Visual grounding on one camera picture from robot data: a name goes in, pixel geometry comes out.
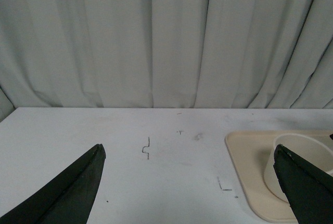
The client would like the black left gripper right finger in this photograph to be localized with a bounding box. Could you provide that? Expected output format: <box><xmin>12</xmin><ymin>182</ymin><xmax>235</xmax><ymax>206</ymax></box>
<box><xmin>273</xmin><ymin>144</ymin><xmax>332</xmax><ymax>223</ymax></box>

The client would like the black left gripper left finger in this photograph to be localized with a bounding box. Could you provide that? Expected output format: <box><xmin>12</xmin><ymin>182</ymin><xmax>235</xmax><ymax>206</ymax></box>
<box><xmin>1</xmin><ymin>144</ymin><xmax>106</xmax><ymax>223</ymax></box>

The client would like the cream smiley face mug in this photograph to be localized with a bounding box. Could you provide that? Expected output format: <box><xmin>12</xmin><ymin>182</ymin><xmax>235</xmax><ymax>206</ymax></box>
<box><xmin>264</xmin><ymin>133</ymin><xmax>332</xmax><ymax>202</ymax></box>

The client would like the beige square plate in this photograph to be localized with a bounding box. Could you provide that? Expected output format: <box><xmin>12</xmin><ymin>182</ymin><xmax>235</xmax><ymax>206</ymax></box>
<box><xmin>225</xmin><ymin>130</ymin><xmax>332</xmax><ymax>223</ymax></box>

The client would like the grey-white curtain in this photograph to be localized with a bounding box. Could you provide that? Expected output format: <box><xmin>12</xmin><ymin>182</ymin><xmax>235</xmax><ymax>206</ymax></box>
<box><xmin>1</xmin><ymin>0</ymin><xmax>332</xmax><ymax>118</ymax></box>

